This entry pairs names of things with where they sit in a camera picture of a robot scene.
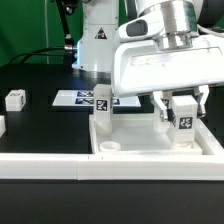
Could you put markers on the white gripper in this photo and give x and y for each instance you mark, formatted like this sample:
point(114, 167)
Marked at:
point(141, 67)

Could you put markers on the white square table top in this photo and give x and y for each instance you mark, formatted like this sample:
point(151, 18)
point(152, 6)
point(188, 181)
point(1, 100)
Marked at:
point(138, 135)

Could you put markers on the white sheet with markers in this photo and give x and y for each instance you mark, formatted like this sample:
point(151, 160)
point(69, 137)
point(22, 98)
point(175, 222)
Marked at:
point(85, 98)

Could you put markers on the white U-shaped obstacle fence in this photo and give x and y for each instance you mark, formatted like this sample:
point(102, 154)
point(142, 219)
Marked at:
point(103, 166)

